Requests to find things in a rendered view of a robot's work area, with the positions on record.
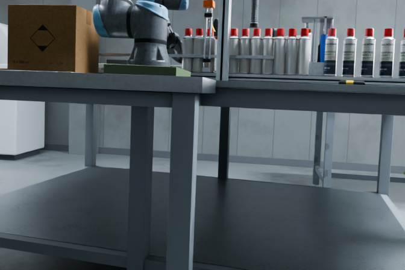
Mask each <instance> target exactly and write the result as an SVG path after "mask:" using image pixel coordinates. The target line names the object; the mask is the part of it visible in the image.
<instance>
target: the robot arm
mask: <svg viewBox="0 0 405 270"><path fill-rule="evenodd" d="M188 5H189V0H138V1H136V3H135V5H133V3H132V1H131V0H101V3H100V5H99V4H97V5H95V6H94V7H93V12H92V16H93V24H94V27H95V29H96V32H97V33H98V34H99V35H100V36H101V37H109V38H125V39H134V47H133V50H132V52H131V55H130V58H129V60H128V65H142V66H168V67H170V66H171V64H170V61H169V56H168V54H175V51H174V49H175V50H176V51H177V54H183V51H182V41H181V39H180V36H179V35H178V34H177V33H175V32H173V30H172V28H171V26H170V24H171V23H170V21H169V18H168V10H178V11H179V10H187V8H188Z"/></svg>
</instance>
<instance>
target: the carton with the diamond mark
mask: <svg viewBox="0 0 405 270"><path fill-rule="evenodd" d="M98 67H99V34H98V33H97V32H96V29H95V27H94V24H93V16H92V12H91V11H89V10H86V9H83V8H81V7H79V6H77V5H28V4H8V55H7V70H19V71H60V72H79V73H93V74H98Z"/></svg>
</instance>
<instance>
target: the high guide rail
mask: <svg viewBox="0 0 405 270"><path fill-rule="evenodd" d="M130 55H131V54H124V53H99V56H120V57H130ZM168 56H169V57H186V58H204V55H199V54H168ZM216 57H217V55H210V58H216ZM229 58H253V59H274V56H273V55H229Z"/></svg>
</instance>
